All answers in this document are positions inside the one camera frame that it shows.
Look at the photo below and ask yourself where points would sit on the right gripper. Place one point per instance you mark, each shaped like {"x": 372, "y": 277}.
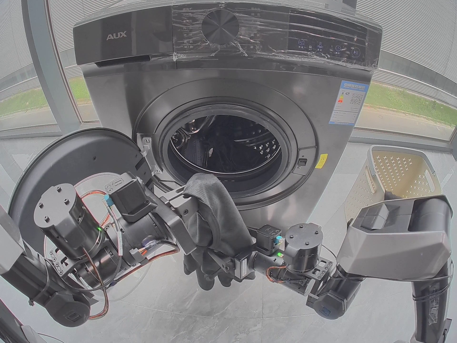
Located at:
{"x": 250, "y": 264}

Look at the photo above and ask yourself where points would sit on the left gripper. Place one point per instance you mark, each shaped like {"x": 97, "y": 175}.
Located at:
{"x": 150, "y": 229}

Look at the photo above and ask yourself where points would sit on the black garment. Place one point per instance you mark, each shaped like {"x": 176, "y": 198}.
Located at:
{"x": 221, "y": 223}

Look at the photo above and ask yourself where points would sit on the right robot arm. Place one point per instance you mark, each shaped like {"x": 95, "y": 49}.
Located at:
{"x": 385, "y": 241}

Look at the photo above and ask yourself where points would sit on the heap of dark clothes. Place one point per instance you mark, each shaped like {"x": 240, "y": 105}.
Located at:
{"x": 223, "y": 154}

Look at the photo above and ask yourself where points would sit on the washing machine door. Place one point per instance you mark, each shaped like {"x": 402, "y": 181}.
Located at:
{"x": 82, "y": 155}

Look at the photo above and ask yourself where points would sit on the grey washing machine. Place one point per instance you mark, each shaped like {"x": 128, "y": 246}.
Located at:
{"x": 228, "y": 95}

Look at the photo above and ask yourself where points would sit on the cream laundry basket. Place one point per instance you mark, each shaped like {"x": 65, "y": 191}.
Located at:
{"x": 400, "y": 173}

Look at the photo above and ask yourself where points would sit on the window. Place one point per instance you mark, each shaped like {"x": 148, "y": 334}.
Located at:
{"x": 35, "y": 66}

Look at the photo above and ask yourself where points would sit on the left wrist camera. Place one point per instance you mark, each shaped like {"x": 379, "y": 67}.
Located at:
{"x": 130, "y": 195}

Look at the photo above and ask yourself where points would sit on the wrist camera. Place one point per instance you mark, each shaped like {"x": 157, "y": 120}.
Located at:
{"x": 130, "y": 195}
{"x": 268, "y": 237}

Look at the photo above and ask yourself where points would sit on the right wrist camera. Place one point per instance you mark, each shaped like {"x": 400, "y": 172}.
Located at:
{"x": 268, "y": 237}

